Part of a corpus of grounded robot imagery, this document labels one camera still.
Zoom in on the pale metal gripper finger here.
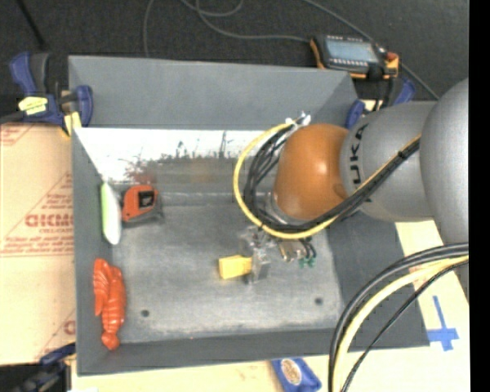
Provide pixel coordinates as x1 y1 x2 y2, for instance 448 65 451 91
244 248 272 286
239 225 270 253

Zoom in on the yellow block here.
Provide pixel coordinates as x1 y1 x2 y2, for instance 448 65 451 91
217 254 253 281

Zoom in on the grey metal bin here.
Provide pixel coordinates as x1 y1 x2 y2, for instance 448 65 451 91
67 55 430 376

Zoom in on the orange tape measure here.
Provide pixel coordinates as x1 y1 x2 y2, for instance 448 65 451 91
119 184 165 225

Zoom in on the white and green oblong object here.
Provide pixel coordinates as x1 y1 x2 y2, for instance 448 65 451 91
100 181 123 246

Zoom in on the orange toy lobster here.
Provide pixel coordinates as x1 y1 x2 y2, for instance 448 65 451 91
92 257 128 352

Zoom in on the brown cardboard board red print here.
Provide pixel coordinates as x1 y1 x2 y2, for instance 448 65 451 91
0 122 78 368

